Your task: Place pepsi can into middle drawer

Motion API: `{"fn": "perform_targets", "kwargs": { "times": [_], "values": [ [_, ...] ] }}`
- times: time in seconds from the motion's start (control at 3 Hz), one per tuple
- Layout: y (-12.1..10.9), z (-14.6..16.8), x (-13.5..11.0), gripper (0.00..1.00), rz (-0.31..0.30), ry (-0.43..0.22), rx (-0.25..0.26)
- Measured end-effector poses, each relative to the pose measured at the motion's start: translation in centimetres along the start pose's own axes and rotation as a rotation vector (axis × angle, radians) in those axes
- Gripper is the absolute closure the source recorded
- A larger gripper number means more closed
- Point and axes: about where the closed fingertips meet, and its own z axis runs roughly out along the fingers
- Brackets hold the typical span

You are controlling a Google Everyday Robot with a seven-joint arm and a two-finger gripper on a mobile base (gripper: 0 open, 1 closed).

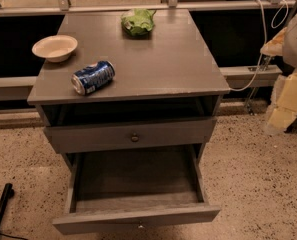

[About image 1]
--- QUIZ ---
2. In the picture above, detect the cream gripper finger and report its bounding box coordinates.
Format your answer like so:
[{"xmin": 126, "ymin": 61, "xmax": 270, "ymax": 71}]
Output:
[{"xmin": 264, "ymin": 69, "xmax": 297, "ymax": 135}]

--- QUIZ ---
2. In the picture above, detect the blue pepsi can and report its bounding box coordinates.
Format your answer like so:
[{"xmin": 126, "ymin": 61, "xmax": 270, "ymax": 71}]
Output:
[{"xmin": 71, "ymin": 61, "xmax": 115, "ymax": 95}]

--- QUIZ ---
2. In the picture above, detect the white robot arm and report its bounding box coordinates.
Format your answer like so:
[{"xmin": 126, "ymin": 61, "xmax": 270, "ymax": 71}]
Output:
[{"xmin": 260, "ymin": 13, "xmax": 297, "ymax": 135}]

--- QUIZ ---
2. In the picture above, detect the closed grey top drawer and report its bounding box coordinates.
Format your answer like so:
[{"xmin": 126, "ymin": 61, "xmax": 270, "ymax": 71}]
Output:
[{"xmin": 44, "ymin": 117, "xmax": 216, "ymax": 154}]

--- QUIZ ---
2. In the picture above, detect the round metal drawer knob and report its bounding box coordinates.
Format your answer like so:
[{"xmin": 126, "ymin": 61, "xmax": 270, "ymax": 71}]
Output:
[{"xmin": 131, "ymin": 133, "xmax": 139, "ymax": 142}]

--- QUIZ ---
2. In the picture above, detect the grey drawer cabinet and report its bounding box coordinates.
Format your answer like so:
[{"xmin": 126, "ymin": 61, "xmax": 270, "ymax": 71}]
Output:
[{"xmin": 26, "ymin": 9, "xmax": 231, "ymax": 172}]

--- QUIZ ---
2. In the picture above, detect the green chip bag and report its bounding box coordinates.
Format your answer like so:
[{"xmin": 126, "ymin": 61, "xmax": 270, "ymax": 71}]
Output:
[{"xmin": 121, "ymin": 8, "xmax": 156, "ymax": 36}]

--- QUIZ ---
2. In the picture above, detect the white bowl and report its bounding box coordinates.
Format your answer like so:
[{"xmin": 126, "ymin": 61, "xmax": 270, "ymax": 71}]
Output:
[{"xmin": 32, "ymin": 35, "xmax": 78, "ymax": 63}]

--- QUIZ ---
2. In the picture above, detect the black pole on floor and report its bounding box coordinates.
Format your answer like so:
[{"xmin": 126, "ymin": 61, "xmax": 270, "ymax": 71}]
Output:
[{"xmin": 0, "ymin": 183, "xmax": 14, "ymax": 225}]

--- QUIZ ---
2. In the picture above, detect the white cable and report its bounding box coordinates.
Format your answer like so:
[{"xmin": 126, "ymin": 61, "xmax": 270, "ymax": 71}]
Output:
[{"xmin": 228, "ymin": 0, "xmax": 290, "ymax": 93}]

